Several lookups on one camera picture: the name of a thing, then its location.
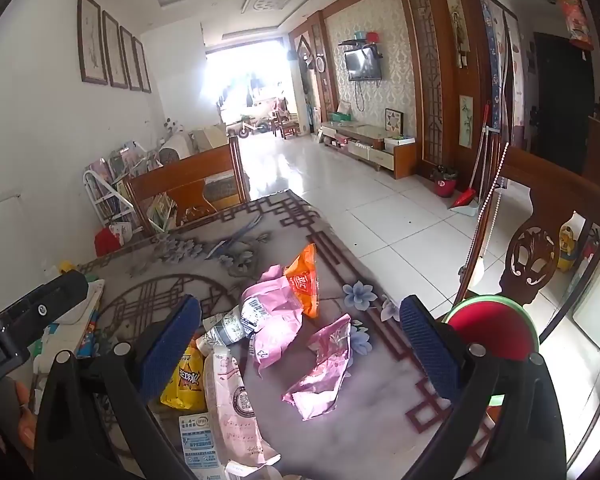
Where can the small wooden chair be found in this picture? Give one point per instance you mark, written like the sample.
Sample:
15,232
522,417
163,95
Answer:
287,127

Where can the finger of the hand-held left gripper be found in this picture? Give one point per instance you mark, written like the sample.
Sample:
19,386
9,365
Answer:
50,300

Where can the yellow toy figure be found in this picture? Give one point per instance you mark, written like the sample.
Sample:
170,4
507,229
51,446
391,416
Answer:
567,245

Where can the red bucket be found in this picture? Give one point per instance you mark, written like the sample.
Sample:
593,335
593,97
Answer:
445,185

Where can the pink mailer bag with label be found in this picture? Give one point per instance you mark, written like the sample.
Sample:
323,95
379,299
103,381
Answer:
275,320

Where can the dark door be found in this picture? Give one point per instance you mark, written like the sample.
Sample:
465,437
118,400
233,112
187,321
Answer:
562,105

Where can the child tricycle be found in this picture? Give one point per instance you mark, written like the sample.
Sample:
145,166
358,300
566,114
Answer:
252,127

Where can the low television cabinet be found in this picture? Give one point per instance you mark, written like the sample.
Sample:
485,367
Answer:
370,145

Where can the printed paper cup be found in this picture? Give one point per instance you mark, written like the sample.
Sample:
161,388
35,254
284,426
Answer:
225,327

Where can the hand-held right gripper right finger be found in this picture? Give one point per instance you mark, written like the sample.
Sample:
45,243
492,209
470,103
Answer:
430,355

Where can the blue white packet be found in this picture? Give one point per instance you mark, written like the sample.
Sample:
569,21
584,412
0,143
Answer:
197,442

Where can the white book rack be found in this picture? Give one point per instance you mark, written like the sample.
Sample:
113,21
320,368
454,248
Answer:
110,195

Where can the red bin with green rim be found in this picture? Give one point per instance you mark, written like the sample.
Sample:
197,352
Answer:
495,330

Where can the small bamboo painting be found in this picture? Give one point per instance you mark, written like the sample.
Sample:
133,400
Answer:
466,122

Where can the red bag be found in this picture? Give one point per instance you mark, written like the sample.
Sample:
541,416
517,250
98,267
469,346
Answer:
107,242

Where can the pink foil wrapper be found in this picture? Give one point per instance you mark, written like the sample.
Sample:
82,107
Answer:
325,375

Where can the orange snack bag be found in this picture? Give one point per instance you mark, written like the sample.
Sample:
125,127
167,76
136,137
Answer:
304,285

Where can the framed star picture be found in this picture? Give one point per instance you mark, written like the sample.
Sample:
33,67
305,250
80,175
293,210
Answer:
394,123

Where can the yellow drink carton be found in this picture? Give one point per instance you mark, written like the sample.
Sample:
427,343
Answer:
182,380

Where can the blue bordered leaning board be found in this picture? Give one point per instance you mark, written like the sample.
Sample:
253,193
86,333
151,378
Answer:
495,55

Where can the tall scroll painting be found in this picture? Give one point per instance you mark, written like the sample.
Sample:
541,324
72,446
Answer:
457,25

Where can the person's left hand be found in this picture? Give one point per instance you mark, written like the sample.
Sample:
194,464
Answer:
26,435

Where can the red dustpan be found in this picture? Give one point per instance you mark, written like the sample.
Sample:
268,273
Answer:
462,202

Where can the framed wall picture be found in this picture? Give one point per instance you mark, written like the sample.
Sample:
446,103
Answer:
92,37
115,50
141,65
131,59

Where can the beige tall carton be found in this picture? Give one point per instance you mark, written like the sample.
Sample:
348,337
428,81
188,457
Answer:
235,410

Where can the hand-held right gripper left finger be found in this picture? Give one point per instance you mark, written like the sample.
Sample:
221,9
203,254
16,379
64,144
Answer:
165,347

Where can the wall television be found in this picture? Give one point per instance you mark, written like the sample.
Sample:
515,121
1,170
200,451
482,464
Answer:
362,65

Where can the carved wooden chair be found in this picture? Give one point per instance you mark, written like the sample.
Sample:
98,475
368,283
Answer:
555,190

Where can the blue picture book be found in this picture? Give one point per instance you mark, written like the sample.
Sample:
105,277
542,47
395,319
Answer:
91,335

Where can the plain wooden chair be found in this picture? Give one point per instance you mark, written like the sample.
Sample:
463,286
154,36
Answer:
180,180

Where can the red dustpan and broom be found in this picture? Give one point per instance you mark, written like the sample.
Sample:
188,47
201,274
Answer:
480,150

